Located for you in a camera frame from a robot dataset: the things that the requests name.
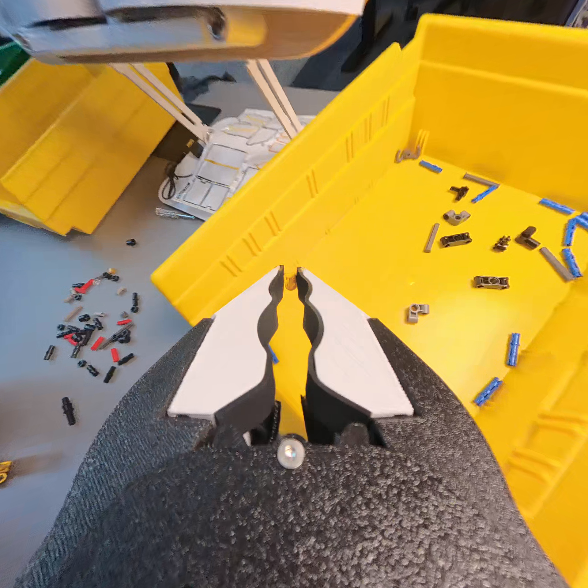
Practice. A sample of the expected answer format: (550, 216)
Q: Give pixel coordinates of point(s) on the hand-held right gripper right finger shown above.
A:
(358, 367)

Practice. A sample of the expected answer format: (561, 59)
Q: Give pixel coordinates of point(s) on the printed instruction sheet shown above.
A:
(225, 170)

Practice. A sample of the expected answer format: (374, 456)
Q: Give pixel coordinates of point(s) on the yellow plastic bin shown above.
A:
(83, 138)
(367, 239)

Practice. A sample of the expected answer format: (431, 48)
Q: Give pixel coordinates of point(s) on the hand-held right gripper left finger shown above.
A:
(225, 367)

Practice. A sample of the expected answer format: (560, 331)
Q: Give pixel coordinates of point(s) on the grey desk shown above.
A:
(37, 276)

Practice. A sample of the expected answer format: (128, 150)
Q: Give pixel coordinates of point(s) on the small yellow building piece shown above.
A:
(290, 278)

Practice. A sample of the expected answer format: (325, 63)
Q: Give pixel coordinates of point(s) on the pile of black red pieces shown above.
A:
(92, 328)

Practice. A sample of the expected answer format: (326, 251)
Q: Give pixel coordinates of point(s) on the blue grey pieces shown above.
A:
(487, 282)

